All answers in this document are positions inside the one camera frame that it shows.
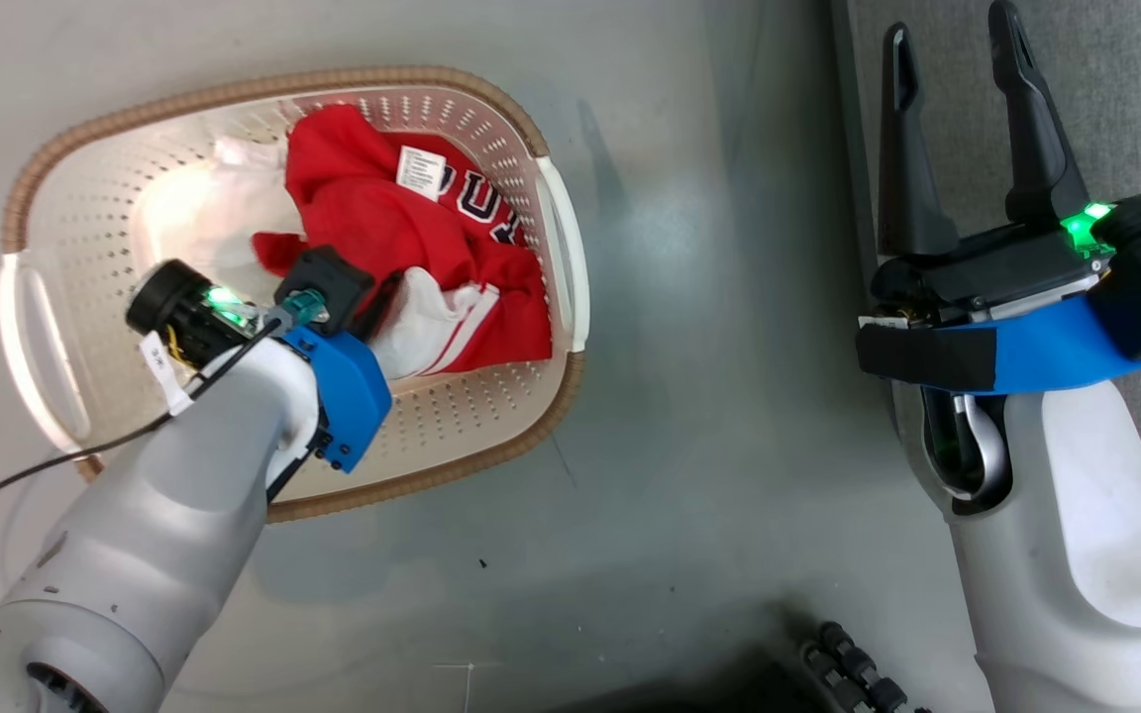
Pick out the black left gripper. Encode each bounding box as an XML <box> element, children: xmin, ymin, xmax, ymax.
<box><xmin>125</xmin><ymin>259</ymin><xmax>408</xmax><ymax>373</ymax></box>

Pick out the white cloth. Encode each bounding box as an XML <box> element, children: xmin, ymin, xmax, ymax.
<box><xmin>130</xmin><ymin>134</ymin><xmax>294</xmax><ymax>298</ymax></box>

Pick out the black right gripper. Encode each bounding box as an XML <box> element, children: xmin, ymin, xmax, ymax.
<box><xmin>868</xmin><ymin>0</ymin><xmax>1121</xmax><ymax>330</ymax></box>

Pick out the black tape strip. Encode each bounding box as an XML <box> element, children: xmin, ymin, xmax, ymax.
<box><xmin>856</xmin><ymin>322</ymin><xmax>999</xmax><ymax>392</ymax></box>

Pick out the white paper tag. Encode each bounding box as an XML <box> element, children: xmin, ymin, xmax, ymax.
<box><xmin>138</xmin><ymin>332</ymin><xmax>195</xmax><ymax>417</ymax></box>

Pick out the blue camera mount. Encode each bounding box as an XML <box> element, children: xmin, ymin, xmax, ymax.
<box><xmin>967</xmin><ymin>292</ymin><xmax>1141</xmax><ymax>397</ymax></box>
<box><xmin>278</xmin><ymin>325</ymin><xmax>395</xmax><ymax>474</ymax></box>

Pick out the blue right camera mount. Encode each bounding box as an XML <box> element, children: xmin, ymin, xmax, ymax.
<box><xmin>967</xmin><ymin>292</ymin><xmax>1141</xmax><ymax>397</ymax></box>

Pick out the white perforated laundry basket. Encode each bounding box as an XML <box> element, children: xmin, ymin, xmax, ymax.
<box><xmin>0</xmin><ymin>65</ymin><xmax>591</xmax><ymax>524</ymax></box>

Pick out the blue left camera mount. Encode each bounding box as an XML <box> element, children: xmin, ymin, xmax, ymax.
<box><xmin>278</xmin><ymin>325</ymin><xmax>395</xmax><ymax>474</ymax></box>

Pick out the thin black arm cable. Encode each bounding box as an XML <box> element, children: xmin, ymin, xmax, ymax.
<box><xmin>0</xmin><ymin>312</ymin><xmax>289</xmax><ymax>536</ymax></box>

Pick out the red and white garment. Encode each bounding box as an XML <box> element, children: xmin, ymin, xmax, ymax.
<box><xmin>252</xmin><ymin>103</ymin><xmax>554</xmax><ymax>382</ymax></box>

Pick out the black corrugated cable conduit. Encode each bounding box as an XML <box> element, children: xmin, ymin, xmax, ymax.
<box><xmin>796</xmin><ymin>620</ymin><xmax>933</xmax><ymax>713</ymax></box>

